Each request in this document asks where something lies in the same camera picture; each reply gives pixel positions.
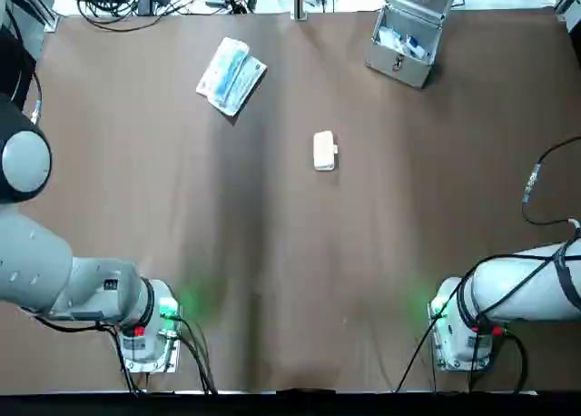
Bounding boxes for black cable bundle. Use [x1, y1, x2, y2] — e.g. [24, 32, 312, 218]
[67, 0, 258, 27]

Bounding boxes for black left base cables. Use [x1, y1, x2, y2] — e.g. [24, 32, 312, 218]
[97, 313, 220, 397]

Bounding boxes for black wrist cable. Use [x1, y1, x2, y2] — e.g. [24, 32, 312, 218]
[520, 136, 581, 229]
[7, 6, 44, 125]

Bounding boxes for white paper sachet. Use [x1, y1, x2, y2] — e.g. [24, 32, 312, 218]
[377, 26, 401, 50]

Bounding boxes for silver aluminium case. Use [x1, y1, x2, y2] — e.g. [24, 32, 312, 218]
[366, 0, 465, 90]

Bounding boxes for small white medicine box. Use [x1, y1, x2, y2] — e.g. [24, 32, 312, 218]
[311, 130, 340, 173]

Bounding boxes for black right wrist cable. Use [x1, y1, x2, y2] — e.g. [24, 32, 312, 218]
[520, 136, 581, 229]

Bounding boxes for black right base cables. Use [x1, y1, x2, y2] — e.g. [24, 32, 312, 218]
[394, 250, 530, 394]

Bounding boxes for blue white mask packet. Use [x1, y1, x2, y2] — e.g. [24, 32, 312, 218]
[195, 36, 268, 117]

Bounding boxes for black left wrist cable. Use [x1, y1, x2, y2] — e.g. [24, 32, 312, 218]
[7, 6, 44, 125]

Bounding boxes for black base cables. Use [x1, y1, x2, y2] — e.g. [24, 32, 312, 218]
[394, 250, 530, 394]
[97, 313, 220, 397]

